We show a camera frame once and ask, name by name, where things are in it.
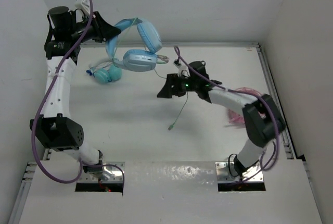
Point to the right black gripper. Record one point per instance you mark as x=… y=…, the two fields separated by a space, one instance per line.
x=172 y=80

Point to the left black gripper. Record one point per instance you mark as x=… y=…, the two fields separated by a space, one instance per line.
x=102 y=31

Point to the light blue headphones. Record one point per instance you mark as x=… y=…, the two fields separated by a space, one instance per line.
x=137 y=60

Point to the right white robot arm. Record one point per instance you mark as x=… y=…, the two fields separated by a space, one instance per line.
x=263 y=121

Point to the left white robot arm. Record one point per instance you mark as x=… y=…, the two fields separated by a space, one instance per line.
x=52 y=125

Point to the teal headphones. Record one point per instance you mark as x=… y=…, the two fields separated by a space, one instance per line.
x=104 y=71

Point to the pink headphones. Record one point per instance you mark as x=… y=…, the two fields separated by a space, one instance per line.
x=236 y=118

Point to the white front cover board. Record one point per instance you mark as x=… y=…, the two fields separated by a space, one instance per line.
x=176 y=192

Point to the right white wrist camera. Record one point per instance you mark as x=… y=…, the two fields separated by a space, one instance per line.
x=180 y=67

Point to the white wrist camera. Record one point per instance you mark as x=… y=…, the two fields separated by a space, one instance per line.
x=83 y=5
x=180 y=67

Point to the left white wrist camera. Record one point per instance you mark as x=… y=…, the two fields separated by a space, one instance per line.
x=83 y=5

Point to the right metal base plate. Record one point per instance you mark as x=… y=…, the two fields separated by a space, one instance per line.
x=226 y=173

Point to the metal base plate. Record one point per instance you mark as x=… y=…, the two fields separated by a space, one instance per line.
x=226 y=173
x=104 y=173

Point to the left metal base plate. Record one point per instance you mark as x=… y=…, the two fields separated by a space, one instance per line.
x=104 y=173

